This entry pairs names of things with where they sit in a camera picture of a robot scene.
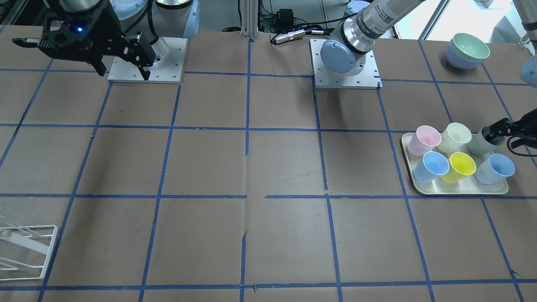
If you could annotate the yellow plastic cup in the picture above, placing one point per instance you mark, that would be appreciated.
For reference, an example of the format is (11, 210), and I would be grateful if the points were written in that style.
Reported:
(461, 165)

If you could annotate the cream plastic tray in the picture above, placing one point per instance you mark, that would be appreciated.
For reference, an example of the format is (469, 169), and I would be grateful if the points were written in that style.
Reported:
(467, 186)

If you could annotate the cream plastic cup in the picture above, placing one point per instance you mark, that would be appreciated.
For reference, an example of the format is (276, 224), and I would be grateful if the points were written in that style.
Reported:
(453, 137)

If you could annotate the green bowl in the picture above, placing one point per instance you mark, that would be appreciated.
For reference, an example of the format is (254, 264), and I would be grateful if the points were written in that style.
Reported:
(479, 47)

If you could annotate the pink plastic cup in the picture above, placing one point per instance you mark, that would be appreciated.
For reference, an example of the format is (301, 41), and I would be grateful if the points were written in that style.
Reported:
(424, 140)

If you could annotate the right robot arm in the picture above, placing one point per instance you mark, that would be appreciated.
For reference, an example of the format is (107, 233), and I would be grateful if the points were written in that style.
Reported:
(133, 30)

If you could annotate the white wire cup rack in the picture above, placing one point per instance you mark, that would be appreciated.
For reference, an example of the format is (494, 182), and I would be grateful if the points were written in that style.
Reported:
(26, 251)

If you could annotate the light blue plastic cup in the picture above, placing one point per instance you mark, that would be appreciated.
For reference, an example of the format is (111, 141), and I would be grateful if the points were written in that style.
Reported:
(495, 168)

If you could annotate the grey plastic cup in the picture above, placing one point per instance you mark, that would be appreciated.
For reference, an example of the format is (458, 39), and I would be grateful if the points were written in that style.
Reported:
(479, 146)

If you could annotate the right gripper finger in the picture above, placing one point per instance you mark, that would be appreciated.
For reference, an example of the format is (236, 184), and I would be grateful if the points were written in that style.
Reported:
(98, 65)
(26, 42)

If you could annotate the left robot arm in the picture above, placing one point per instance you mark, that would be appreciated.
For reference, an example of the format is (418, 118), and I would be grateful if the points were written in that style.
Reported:
(357, 33)

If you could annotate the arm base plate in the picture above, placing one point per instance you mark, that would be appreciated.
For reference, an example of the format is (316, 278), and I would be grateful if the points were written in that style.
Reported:
(364, 75)
(167, 68)

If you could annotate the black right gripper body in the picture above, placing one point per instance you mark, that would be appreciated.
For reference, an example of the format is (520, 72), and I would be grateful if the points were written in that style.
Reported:
(102, 45)

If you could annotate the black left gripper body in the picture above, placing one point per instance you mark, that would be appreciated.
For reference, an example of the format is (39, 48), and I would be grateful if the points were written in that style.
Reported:
(500, 126)

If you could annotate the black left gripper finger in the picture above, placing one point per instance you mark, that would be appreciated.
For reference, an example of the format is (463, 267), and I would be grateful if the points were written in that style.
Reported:
(498, 129)

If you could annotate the blue bowl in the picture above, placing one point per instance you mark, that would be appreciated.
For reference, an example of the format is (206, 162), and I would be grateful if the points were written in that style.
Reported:
(462, 57)

